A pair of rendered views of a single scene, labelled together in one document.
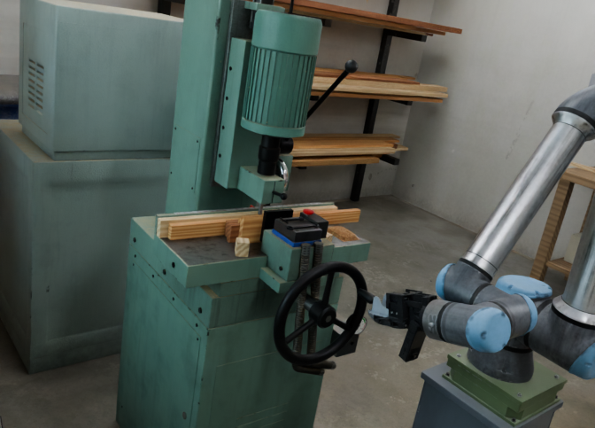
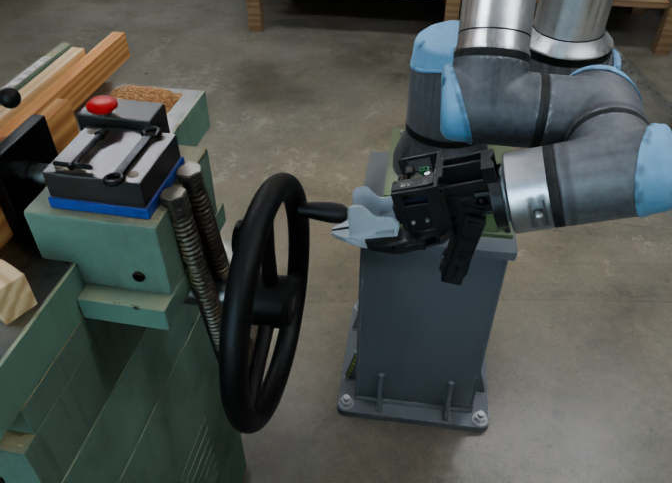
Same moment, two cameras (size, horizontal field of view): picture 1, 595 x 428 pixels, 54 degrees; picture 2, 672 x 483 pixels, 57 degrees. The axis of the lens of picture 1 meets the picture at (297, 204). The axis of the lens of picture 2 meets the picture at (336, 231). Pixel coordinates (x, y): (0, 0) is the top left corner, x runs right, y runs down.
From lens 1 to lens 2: 0.95 m
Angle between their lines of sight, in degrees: 42
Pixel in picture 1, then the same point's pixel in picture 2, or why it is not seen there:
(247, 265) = (50, 321)
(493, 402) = not seen: hidden behind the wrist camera
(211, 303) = (26, 462)
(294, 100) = not seen: outside the picture
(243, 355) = (128, 450)
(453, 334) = (599, 213)
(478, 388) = not seen: hidden behind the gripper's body
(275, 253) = (101, 251)
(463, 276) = (499, 82)
